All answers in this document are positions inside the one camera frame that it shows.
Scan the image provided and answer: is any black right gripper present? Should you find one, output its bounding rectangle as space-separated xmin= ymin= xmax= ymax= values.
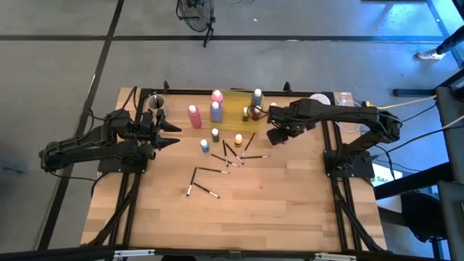
xmin=266 ymin=104 xmax=309 ymax=146

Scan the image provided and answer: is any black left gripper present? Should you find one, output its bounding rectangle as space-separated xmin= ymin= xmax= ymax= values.
xmin=139 ymin=110 xmax=183 ymax=160

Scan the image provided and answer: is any large grey paint bottle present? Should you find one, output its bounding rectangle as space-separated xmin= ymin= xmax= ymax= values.
xmin=250 ymin=88 xmax=265 ymax=109

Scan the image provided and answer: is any large purple paint bottle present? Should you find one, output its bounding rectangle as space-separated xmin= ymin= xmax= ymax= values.
xmin=210 ymin=101 xmax=224 ymax=124

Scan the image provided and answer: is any large coral red paint bottle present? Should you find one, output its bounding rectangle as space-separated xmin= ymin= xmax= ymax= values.
xmin=186 ymin=104 xmax=203 ymax=130

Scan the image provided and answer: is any grey plastic cup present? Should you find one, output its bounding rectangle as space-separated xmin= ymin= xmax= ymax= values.
xmin=146 ymin=94 xmax=167 ymax=117

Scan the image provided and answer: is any yellow translucent plastic bin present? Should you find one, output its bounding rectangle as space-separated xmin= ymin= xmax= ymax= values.
xmin=208 ymin=89 xmax=267 ymax=132

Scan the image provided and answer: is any white labelled box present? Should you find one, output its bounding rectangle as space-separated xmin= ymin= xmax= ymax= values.
xmin=370 ymin=164 xmax=404 ymax=188

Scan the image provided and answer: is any black floor fan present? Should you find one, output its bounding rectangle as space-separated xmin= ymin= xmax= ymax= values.
xmin=175 ymin=0 xmax=218 ymax=49

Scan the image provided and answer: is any black crossbar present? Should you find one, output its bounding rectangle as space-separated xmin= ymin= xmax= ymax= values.
xmin=0 ymin=244 xmax=464 ymax=261

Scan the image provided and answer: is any person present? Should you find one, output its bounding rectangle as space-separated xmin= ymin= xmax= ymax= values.
xmin=415 ymin=24 xmax=464 ymax=61

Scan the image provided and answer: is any dark grey side desk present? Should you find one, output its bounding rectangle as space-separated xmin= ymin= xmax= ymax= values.
xmin=373 ymin=75 xmax=464 ymax=261

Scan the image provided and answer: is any black office chair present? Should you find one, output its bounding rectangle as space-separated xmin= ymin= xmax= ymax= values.
xmin=399 ymin=191 xmax=447 ymax=243

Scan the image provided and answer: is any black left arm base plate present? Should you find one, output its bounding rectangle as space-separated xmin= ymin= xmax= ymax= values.
xmin=96 ymin=157 xmax=149 ymax=174

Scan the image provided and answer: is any white coiled cable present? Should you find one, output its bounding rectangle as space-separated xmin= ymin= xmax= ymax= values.
xmin=328 ymin=94 xmax=365 ymax=133

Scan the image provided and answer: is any yellow extension cable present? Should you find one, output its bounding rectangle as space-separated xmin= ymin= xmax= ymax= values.
xmin=362 ymin=94 xmax=438 ymax=112

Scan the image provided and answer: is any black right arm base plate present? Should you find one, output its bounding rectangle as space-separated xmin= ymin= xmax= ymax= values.
xmin=323 ymin=149 xmax=376 ymax=179

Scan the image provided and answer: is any silver metal bracket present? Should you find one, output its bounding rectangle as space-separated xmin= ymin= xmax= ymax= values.
xmin=314 ymin=252 xmax=358 ymax=261
xmin=113 ymin=249 xmax=156 ymax=259

